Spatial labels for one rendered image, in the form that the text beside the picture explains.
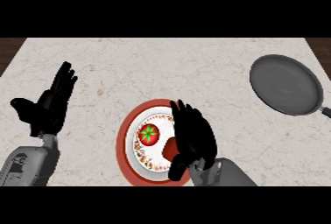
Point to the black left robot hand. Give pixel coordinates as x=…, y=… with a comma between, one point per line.
x=50, y=106

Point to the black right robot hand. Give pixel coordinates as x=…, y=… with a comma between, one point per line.
x=192, y=137

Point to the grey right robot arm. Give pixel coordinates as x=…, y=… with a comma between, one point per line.
x=220, y=173

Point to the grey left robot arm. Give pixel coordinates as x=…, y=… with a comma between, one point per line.
x=29, y=167

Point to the red bell pepper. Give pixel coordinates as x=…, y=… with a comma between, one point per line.
x=150, y=134

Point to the red rimmed white plate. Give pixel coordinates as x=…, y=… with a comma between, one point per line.
x=130, y=145

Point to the dark grey frying pan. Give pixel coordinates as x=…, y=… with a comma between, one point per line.
x=288, y=84

